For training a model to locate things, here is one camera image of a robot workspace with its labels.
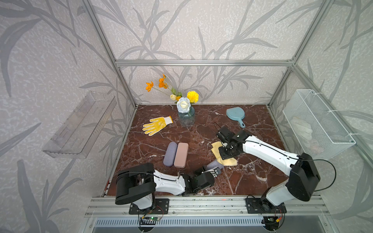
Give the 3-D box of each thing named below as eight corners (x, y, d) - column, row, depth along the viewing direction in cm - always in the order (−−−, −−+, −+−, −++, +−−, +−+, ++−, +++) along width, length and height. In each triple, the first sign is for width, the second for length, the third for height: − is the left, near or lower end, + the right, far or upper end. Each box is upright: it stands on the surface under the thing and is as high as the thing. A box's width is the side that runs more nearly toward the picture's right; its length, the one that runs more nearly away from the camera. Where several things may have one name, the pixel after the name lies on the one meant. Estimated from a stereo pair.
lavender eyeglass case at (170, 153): (163, 165, 90) (162, 163, 87) (169, 143, 100) (168, 141, 97) (173, 166, 89) (172, 164, 87) (177, 144, 99) (177, 142, 97)
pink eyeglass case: (173, 167, 89) (173, 165, 87) (178, 144, 100) (178, 142, 97) (185, 168, 89) (185, 167, 86) (189, 145, 99) (189, 143, 97)
